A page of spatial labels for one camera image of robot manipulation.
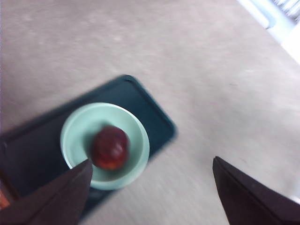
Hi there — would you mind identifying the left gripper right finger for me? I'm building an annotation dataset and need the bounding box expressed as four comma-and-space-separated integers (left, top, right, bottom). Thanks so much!
212, 156, 300, 225

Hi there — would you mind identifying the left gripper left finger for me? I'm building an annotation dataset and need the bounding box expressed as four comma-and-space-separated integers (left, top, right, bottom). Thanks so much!
0, 158, 93, 225

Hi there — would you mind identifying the teal ceramic bowl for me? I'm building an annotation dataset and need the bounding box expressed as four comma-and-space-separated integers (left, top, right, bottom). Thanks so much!
60, 102, 150, 191

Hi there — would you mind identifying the dark purple plum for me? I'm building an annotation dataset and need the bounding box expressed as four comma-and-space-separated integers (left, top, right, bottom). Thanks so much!
90, 126, 130, 171

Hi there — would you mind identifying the brown wicker basket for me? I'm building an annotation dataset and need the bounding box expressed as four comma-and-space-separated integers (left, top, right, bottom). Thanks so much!
0, 164, 17, 209

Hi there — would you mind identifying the dark rectangular tray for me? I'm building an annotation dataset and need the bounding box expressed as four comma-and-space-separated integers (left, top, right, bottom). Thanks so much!
0, 74, 178, 221

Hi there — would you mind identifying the white ledge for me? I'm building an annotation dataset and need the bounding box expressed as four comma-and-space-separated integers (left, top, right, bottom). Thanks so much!
236, 0, 300, 64

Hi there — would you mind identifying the white ribbed panel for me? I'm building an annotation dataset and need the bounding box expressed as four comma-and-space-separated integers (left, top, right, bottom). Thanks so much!
273, 0, 300, 23

